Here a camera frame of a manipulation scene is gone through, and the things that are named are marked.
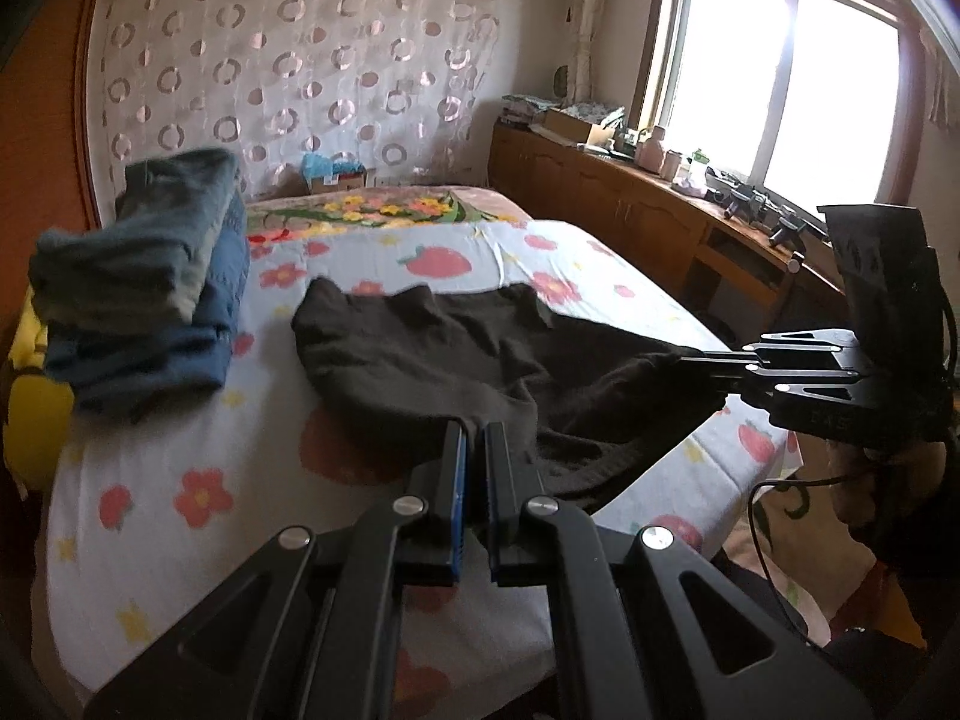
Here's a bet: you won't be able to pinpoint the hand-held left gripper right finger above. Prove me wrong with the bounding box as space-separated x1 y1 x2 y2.
484 421 875 720

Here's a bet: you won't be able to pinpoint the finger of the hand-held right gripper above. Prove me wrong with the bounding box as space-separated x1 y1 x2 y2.
671 351 863 410
739 328 863 362

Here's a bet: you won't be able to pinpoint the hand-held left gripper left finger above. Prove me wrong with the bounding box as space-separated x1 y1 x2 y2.
82 420 473 720

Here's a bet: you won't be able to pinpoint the black pants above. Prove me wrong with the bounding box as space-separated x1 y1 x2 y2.
291 276 732 515

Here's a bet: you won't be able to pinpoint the person's right hand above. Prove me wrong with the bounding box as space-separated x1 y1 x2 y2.
829 439 953 563

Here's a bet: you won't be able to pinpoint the cream window curtain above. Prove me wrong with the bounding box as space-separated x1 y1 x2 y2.
559 0 612 102
922 30 960 125

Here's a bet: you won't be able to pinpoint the wooden sideboard cabinet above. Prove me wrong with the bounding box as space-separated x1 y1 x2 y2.
489 124 848 338

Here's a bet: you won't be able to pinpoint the white strawberry print bedsheet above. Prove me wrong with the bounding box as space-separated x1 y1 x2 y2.
34 217 800 713

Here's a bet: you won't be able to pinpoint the pink bottle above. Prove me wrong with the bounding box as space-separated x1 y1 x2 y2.
637 126 672 170

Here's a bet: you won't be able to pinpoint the wooden framed window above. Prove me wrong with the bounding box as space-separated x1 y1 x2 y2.
634 0 931 218

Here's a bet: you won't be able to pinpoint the open cardboard box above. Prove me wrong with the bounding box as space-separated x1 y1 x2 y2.
541 106 612 147

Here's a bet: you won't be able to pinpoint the pink floral blanket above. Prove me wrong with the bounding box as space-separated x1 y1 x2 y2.
244 184 931 650

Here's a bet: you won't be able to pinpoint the stack of folded fabrics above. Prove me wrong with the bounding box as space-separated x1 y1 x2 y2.
501 94 560 127

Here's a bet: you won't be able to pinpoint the dark blue folded jeans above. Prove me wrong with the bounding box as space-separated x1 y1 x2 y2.
43 191 250 425

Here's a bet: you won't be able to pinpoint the light blue folded jeans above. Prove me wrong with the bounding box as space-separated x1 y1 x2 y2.
169 195 233 320

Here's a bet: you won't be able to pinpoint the cardboard box with blue packets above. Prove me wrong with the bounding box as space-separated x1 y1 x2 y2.
302 152 368 194

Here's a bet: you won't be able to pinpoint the grey-blue folded jeans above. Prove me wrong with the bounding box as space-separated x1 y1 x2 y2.
28 148 241 327

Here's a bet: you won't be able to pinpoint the yellow pillow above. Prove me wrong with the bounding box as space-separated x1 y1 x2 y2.
0 289 76 492

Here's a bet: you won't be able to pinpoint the circle patterned sheer curtain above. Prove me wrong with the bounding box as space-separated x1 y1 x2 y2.
97 0 518 200

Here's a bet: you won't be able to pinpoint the black camera gadget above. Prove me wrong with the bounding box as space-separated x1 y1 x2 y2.
709 172 807 248

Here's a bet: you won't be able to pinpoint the black cable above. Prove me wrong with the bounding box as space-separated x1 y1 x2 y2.
748 465 863 646

